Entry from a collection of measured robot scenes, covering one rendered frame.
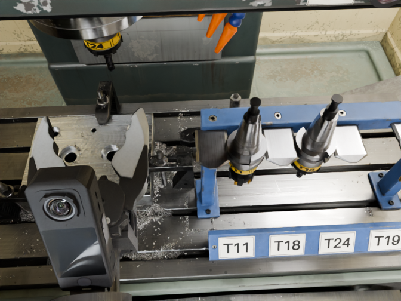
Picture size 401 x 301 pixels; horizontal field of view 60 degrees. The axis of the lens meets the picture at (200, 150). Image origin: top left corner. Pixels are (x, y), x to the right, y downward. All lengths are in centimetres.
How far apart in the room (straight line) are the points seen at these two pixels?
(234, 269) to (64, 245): 56
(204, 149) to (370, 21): 131
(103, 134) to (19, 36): 93
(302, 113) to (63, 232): 43
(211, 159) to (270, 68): 110
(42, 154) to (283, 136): 37
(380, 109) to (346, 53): 112
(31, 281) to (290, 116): 64
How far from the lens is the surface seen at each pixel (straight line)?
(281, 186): 89
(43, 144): 39
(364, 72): 171
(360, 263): 88
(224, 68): 120
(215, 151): 55
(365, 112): 64
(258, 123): 49
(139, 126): 37
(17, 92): 167
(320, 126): 53
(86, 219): 27
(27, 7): 26
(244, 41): 116
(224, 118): 57
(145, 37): 109
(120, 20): 43
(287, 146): 57
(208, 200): 82
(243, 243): 77
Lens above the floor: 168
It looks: 58 degrees down
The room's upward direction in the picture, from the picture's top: straight up
